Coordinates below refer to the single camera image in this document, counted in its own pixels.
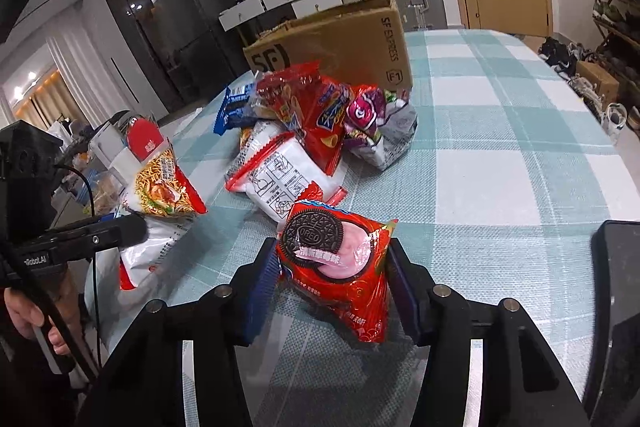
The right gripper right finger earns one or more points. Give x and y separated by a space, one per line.
523 383

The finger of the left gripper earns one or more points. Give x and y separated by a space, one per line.
82 239

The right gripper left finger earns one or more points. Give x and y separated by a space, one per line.
141 382

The white red noodle snack bag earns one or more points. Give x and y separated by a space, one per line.
168 204

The red Oreo cookie pack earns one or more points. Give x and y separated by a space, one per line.
337 258

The person's left hand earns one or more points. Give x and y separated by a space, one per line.
25 315

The red gift box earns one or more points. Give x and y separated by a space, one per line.
143 137

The blue Oreo snack bag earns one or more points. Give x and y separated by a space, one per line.
237 109

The white red-edged snack bag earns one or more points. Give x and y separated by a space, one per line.
279 174

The checked blue white tablecloth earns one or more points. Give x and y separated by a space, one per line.
504 184

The dark grey refrigerator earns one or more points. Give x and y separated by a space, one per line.
200 57

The red corn chip bag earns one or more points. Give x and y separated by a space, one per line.
312 106

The silver grey snack bag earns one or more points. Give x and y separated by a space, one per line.
393 139

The small brown cardboard box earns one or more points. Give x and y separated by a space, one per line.
602 82

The purple candy bag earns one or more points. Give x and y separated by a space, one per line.
366 115

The white drawer cabinet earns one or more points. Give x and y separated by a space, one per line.
247 10

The brown SF cardboard box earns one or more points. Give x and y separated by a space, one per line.
357 43

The wooden shoe rack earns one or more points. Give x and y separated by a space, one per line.
618 52

